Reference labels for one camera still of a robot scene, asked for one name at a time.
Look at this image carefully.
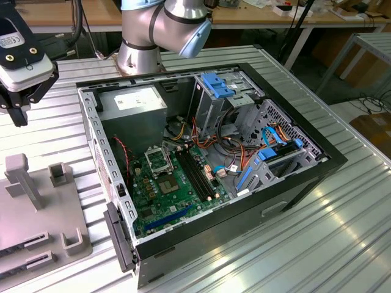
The CPU socket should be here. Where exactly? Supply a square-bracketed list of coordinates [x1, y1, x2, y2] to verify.
[156, 173, 180, 196]

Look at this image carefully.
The grey parts rack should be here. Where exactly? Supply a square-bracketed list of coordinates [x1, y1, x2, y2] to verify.
[0, 154, 94, 289]

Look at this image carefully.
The black case fan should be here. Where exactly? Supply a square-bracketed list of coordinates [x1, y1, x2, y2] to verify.
[111, 136, 135, 187]

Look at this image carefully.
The grey power supply unit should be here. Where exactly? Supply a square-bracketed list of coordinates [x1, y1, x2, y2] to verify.
[96, 85, 169, 156]

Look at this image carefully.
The RAM stick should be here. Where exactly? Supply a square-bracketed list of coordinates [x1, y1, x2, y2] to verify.
[0, 239, 27, 254]
[0, 262, 29, 277]

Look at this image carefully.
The green motherboard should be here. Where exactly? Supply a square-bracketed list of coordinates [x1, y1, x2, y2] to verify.
[130, 143, 233, 241]

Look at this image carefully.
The black RAM slot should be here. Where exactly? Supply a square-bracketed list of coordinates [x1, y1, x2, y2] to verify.
[183, 148, 211, 199]
[174, 150, 202, 202]
[186, 146, 216, 198]
[178, 149, 206, 201]

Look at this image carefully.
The blue expansion slot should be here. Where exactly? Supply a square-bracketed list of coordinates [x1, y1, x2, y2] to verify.
[144, 203, 194, 233]

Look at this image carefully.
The grey metal drive cage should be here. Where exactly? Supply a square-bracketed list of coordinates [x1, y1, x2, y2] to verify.
[192, 69, 266, 138]

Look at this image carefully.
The blue drive bay latch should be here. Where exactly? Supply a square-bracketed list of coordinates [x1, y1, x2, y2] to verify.
[201, 72, 236, 99]

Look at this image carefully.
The blue flat strip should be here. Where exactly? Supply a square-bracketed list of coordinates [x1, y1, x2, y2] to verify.
[235, 164, 255, 196]

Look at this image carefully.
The black open PC case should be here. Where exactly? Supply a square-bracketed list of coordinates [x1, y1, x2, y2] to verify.
[75, 62, 349, 289]

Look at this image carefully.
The blue disk carrier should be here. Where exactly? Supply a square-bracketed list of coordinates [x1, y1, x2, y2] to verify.
[257, 139, 305, 162]

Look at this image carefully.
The perforated metal disk bay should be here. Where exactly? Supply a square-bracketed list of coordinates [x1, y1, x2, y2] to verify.
[232, 99, 329, 198]

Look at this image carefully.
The white flat box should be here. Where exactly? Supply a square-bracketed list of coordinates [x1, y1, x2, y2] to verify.
[272, 4, 314, 18]

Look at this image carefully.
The black stand pole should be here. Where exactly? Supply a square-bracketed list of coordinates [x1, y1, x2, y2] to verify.
[279, 0, 317, 67]

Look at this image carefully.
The long wooden desk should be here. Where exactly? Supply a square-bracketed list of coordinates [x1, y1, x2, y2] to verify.
[12, 0, 391, 34]

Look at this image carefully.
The brown cardboard box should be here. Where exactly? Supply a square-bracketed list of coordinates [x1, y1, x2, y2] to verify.
[349, 112, 391, 147]

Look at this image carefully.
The red black fan wire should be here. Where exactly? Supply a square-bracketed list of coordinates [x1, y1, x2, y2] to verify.
[112, 136, 134, 187]

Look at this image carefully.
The metal socket cover frame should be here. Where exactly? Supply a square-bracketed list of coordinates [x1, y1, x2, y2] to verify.
[144, 145, 175, 179]

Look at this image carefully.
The thin wire locking lever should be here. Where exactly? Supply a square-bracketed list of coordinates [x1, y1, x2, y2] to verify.
[164, 142, 180, 172]

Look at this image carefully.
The orange yellow wire bundle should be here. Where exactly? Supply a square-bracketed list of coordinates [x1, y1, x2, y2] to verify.
[164, 115, 260, 172]

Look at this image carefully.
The black wire bundle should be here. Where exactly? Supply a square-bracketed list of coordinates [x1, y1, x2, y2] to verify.
[216, 106, 245, 159]

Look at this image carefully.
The blue looped wire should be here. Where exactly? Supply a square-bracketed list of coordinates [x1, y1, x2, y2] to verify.
[261, 126, 290, 147]

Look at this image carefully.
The grey metal frame table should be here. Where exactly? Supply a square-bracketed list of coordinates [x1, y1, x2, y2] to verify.
[316, 32, 391, 98]

